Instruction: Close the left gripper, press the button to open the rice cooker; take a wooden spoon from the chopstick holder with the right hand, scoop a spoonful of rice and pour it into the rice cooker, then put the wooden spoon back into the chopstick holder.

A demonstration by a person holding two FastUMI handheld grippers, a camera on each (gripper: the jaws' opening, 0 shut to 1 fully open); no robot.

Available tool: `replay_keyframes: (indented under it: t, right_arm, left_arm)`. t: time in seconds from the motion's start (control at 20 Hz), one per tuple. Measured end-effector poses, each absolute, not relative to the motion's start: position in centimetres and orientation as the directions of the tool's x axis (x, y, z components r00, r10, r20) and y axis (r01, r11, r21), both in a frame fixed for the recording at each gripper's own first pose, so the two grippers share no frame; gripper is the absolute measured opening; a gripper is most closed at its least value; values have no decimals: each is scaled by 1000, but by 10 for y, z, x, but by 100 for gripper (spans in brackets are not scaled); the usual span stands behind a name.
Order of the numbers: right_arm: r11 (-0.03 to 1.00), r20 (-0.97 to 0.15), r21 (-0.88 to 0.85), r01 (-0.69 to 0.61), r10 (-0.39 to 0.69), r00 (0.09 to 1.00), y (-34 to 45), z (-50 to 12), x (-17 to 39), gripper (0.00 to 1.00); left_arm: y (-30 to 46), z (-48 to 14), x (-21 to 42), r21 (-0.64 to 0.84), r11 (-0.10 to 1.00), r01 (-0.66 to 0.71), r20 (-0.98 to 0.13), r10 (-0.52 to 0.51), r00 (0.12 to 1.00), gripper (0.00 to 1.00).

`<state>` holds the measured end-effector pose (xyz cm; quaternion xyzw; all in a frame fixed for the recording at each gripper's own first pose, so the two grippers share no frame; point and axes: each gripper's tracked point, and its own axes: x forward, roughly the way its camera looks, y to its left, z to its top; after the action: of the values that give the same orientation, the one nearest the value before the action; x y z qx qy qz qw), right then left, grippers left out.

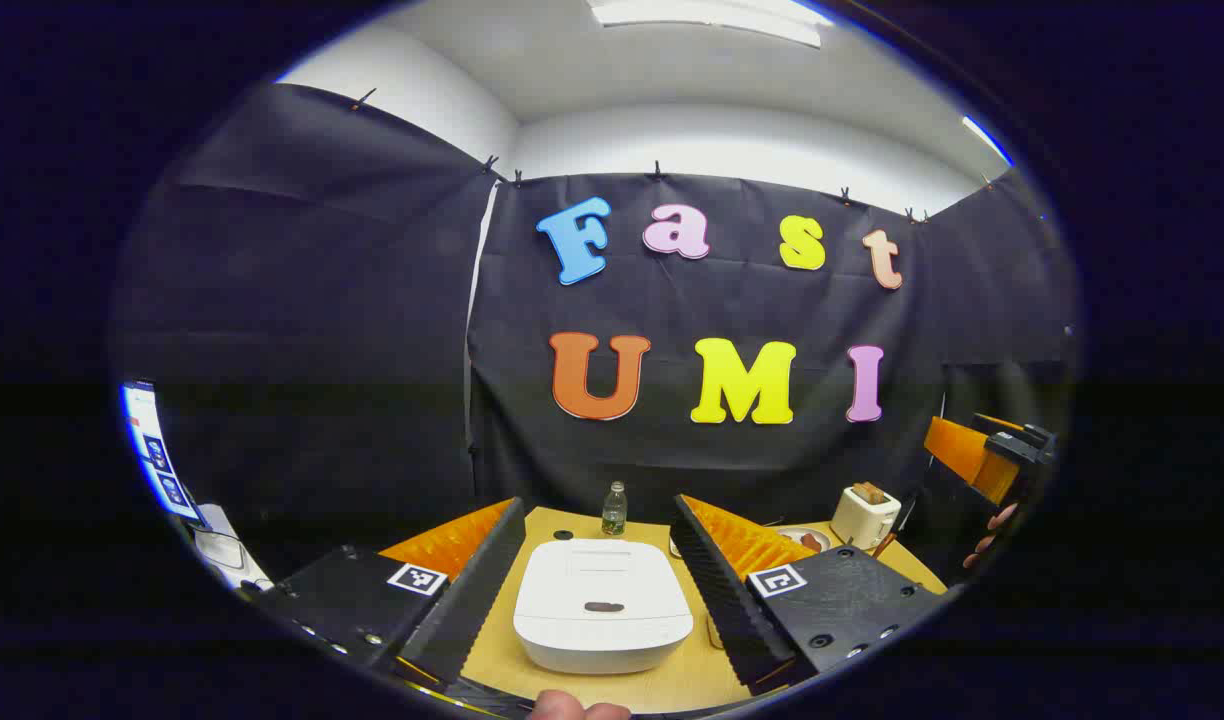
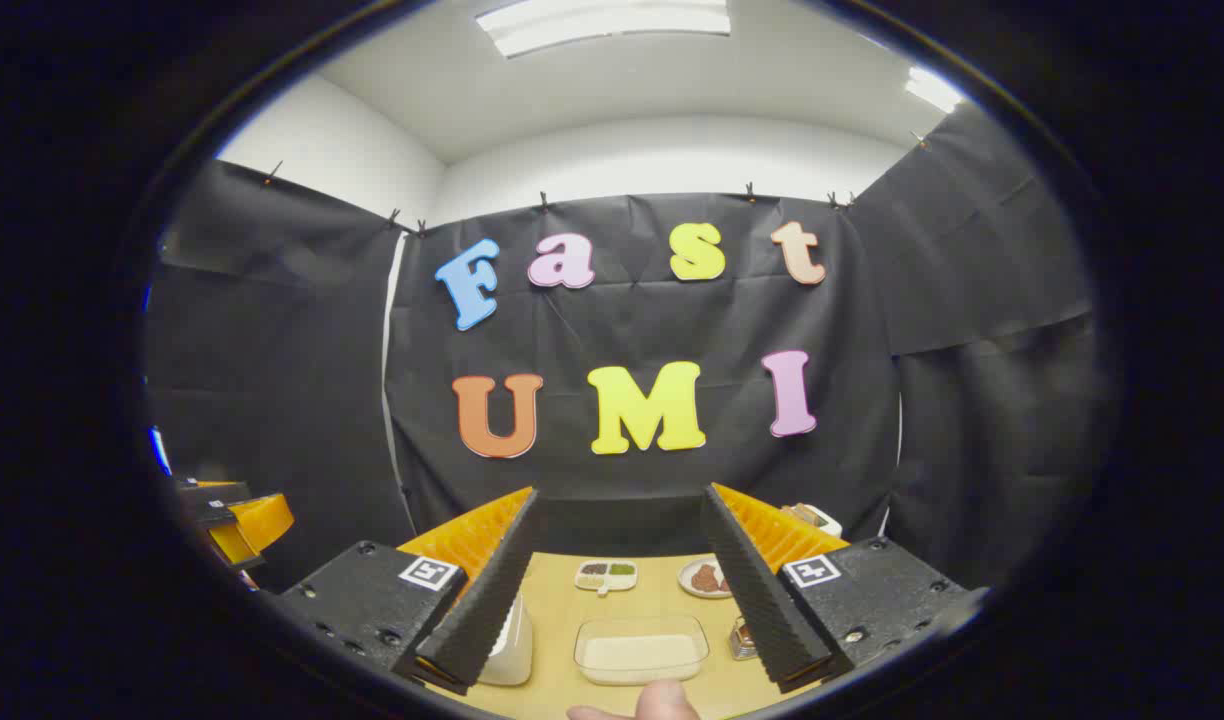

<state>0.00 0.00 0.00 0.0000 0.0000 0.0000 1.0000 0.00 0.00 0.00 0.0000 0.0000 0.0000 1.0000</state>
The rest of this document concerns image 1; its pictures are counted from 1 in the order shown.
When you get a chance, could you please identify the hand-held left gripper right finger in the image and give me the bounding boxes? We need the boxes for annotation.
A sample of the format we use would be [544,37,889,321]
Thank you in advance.
[670,493,948,698]

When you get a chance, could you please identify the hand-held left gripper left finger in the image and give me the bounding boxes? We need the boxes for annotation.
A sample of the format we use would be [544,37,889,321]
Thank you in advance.
[260,497,528,689]

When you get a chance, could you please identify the white rice cooker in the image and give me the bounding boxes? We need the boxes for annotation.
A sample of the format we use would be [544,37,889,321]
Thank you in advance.
[513,538,695,675]

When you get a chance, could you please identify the white toaster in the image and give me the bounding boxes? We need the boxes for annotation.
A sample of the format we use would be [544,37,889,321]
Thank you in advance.
[830,482,903,551]

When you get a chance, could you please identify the white desktop device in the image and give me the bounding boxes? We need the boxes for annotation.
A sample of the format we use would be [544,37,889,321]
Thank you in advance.
[194,505,271,591]

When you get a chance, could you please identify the black backdrop cloth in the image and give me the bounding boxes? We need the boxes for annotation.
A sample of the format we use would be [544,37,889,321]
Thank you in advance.
[112,83,1078,581]

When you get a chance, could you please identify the small ceiling light panel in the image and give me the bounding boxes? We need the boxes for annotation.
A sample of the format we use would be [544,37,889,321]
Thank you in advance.
[962,115,1013,166]

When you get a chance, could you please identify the computer monitor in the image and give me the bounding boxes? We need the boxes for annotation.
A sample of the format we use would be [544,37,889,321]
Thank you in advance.
[122,380,205,521]

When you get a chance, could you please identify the row of black cloth clips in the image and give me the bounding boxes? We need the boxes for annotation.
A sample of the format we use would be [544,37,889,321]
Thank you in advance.
[350,88,928,223]

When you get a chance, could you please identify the long ceiling light panel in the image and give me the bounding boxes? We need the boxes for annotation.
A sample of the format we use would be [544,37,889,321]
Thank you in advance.
[587,0,823,49]

